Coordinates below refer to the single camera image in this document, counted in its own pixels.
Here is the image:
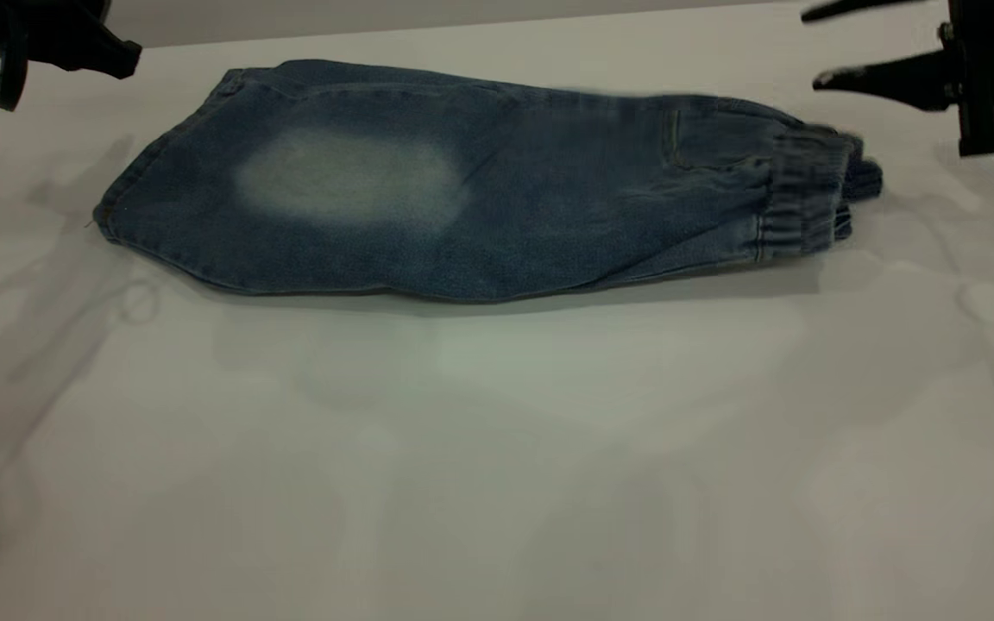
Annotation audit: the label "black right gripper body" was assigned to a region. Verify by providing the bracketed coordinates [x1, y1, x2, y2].
[937, 0, 994, 158]

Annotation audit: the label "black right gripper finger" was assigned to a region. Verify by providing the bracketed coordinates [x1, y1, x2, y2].
[811, 47, 960, 113]
[801, 0, 951, 23]

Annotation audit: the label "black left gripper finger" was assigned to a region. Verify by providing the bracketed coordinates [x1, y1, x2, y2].
[28, 0, 111, 27]
[28, 22, 143, 80]

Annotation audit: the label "blue denim jeans with print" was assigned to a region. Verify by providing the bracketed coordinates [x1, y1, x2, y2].
[93, 59, 884, 304]

